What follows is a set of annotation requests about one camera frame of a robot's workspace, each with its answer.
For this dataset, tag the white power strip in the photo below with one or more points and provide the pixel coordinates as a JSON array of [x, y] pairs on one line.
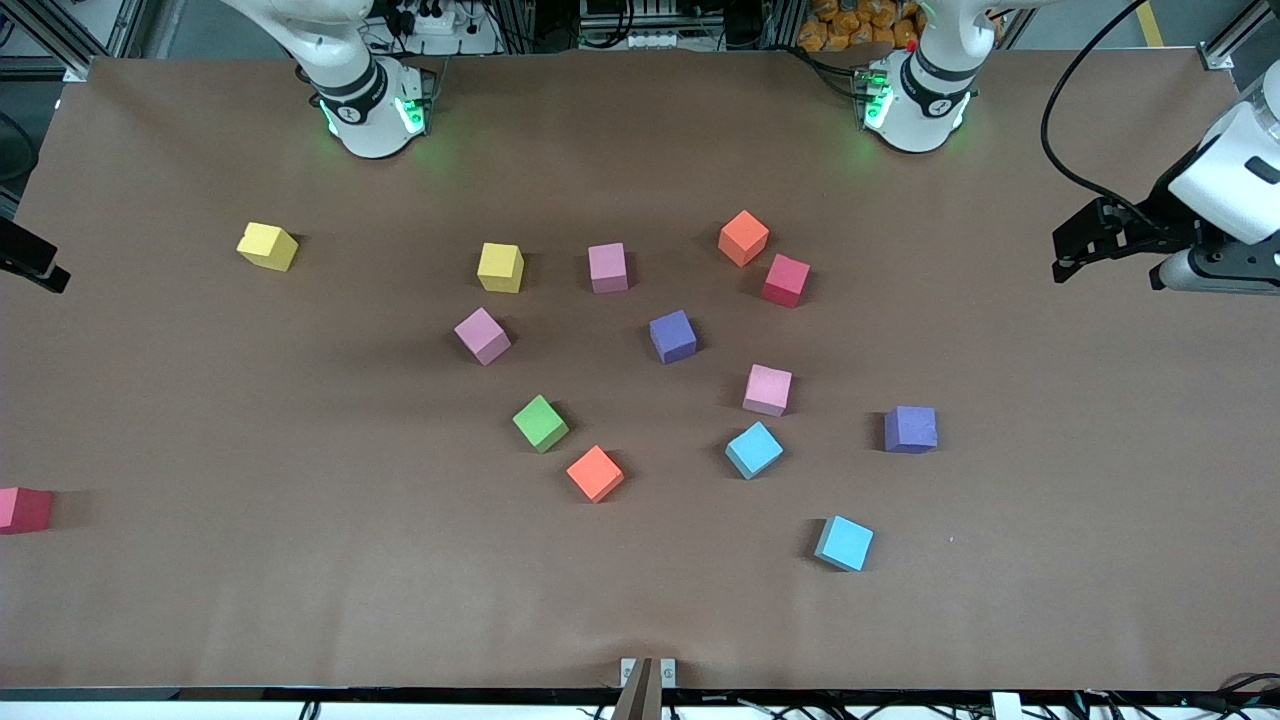
[[440, 22]]

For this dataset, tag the orange foam cube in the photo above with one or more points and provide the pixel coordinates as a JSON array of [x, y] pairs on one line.
[[595, 473], [743, 238]]

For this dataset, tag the yellow foam cube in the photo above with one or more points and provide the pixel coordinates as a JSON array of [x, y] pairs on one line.
[[267, 247], [500, 268]]

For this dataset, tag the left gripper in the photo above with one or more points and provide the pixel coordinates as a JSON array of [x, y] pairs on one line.
[[1162, 221]]

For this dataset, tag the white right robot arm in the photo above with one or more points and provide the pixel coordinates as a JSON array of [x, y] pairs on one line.
[[365, 120]]

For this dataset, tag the small metal clamp bracket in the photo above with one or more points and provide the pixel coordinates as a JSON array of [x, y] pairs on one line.
[[668, 673]]

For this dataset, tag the aluminium frame profile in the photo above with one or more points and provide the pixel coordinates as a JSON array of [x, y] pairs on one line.
[[1240, 32], [50, 28]]

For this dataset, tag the red foam cube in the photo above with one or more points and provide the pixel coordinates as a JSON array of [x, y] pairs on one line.
[[22, 510], [786, 280]]

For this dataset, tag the blue foam cube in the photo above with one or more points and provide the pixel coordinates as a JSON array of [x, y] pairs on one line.
[[753, 450], [844, 543]]

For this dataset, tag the pile of orange objects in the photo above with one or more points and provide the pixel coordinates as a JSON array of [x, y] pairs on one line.
[[850, 25]]

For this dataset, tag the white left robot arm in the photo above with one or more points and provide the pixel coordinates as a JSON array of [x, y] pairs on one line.
[[915, 120]]

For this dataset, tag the purple foam cube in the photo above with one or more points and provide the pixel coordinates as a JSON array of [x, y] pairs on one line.
[[910, 430], [673, 337]]

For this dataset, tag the brown table cover sheet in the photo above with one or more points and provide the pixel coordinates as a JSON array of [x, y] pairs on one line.
[[300, 600]]

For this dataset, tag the green foam cube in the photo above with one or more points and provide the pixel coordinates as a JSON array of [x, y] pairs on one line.
[[540, 423]]

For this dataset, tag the pink foam cube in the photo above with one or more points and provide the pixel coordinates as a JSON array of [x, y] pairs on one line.
[[482, 335], [608, 268], [768, 390]]

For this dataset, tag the brown tapered mount pole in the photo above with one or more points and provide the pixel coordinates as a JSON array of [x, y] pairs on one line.
[[632, 700]]

